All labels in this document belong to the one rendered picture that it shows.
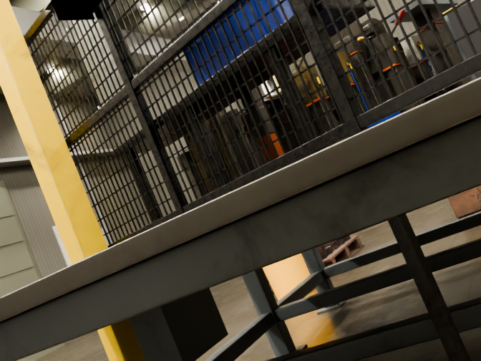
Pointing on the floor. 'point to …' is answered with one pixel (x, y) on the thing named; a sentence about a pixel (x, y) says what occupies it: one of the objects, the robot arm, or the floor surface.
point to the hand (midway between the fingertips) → (270, 91)
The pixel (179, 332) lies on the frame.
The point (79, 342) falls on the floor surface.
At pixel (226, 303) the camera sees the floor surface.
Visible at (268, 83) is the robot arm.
